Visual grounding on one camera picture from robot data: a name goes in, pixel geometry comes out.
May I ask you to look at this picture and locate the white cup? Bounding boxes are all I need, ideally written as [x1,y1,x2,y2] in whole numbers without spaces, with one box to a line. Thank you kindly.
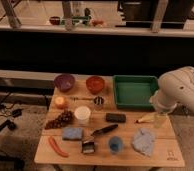
[74,106,91,125]

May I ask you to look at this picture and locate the wooden folding table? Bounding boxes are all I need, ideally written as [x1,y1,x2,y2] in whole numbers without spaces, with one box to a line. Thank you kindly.
[34,80,185,167]

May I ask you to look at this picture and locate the orange fruit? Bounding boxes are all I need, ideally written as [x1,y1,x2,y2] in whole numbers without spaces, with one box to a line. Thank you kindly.
[55,96,68,109]

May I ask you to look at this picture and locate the blue crumpled cloth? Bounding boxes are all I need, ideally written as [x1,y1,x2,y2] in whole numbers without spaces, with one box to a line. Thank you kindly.
[131,128,155,157]

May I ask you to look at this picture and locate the red chili pepper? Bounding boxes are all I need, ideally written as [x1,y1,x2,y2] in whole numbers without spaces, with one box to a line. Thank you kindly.
[48,136,69,157]

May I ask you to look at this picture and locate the green background object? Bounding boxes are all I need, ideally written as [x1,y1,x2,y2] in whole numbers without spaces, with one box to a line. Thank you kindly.
[72,16,90,25]

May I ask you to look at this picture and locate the green plastic tray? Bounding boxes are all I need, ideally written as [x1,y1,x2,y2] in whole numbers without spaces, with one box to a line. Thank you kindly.
[113,75,158,109]

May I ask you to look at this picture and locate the blue cup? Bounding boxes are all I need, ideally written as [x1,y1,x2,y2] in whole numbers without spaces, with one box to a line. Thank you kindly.
[108,136,123,154]

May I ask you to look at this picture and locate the dark red background bowl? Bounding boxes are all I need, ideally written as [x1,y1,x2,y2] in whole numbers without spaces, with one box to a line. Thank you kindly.
[49,16,60,25]

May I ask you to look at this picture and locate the black sponge block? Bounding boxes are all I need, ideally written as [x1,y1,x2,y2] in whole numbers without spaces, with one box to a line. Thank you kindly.
[106,113,126,123]

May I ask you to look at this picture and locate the purple bowl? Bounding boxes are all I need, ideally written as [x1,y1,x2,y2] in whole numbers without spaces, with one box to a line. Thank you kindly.
[54,74,75,92]

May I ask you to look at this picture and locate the black handled brush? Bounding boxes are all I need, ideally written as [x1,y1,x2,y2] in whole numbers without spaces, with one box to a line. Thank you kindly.
[81,124,118,154]

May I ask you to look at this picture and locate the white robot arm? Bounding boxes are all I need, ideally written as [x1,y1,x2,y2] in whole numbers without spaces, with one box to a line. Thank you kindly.
[149,66,194,128]

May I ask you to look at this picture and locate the black cables on floor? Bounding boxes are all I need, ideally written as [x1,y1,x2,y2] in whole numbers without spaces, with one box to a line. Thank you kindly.
[0,91,24,141]

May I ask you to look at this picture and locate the blue sponge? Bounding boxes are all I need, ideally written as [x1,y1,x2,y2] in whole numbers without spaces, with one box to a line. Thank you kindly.
[62,127,83,140]

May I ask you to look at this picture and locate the metal measuring spoon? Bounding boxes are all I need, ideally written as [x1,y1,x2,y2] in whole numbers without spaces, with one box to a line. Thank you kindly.
[71,96,105,105]

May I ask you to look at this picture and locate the bunch of dark grapes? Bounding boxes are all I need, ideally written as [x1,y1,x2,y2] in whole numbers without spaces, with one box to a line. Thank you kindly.
[45,110,73,129]

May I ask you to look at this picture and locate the yellow banana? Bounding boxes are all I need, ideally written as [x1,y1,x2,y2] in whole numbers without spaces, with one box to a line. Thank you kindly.
[136,113,155,123]

